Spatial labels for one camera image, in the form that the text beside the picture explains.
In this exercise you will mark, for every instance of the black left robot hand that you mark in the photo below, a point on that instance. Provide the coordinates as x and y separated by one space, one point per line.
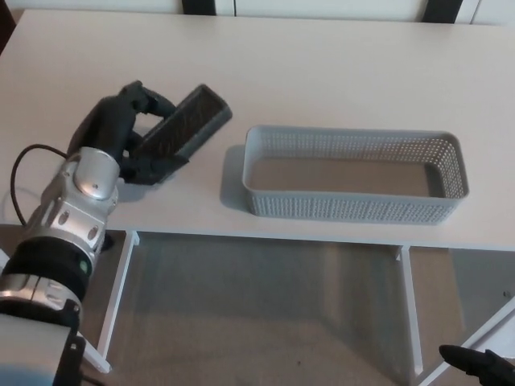
110 120

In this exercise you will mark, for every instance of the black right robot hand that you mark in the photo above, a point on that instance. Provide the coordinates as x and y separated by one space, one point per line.
479 366

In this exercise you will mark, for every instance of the dark grey board eraser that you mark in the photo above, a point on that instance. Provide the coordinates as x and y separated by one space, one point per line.
187 120

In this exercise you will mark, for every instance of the white desk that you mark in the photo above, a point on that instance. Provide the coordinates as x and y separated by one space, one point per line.
301 72

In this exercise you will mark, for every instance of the dark brown panel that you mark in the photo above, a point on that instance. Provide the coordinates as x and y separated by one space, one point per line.
5 24

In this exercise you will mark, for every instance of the grey perforated plastic basket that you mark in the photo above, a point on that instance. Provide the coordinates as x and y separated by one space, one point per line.
350 211

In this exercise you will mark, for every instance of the white cabinet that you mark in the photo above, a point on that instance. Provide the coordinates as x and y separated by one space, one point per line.
322 6

